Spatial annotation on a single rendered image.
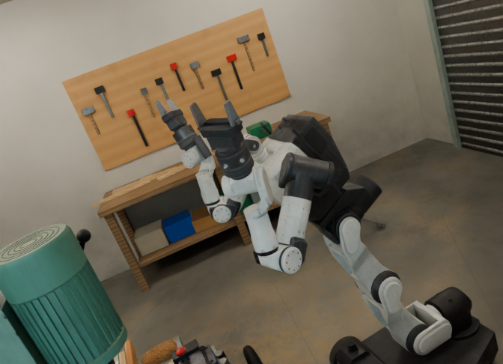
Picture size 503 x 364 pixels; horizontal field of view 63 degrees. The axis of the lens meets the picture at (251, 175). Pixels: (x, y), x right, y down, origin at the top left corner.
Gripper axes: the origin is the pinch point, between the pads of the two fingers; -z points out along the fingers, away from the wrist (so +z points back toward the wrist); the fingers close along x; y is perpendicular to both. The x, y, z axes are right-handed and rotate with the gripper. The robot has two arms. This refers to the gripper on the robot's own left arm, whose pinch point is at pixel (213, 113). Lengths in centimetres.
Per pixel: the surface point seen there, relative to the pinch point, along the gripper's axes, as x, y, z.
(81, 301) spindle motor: 13, -49, 15
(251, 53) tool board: 167, 259, 97
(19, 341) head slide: 20, -60, 14
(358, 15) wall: 88, 349, 111
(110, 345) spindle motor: 11, -51, 27
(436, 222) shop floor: -9, 161, 209
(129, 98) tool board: 251, 167, 84
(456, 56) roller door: -6, 313, 151
